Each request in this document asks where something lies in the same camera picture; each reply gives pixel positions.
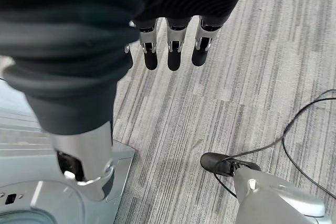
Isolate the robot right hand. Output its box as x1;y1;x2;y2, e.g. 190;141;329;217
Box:
0;0;256;202

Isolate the grey washing machine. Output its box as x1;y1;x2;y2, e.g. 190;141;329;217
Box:
0;56;139;224

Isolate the dark robot foot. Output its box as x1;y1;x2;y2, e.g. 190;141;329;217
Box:
200;152;262;177

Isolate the silver robot leg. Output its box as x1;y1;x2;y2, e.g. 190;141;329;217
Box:
232;168;333;224

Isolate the thin black cable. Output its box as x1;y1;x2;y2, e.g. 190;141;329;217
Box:
213;89;336;199

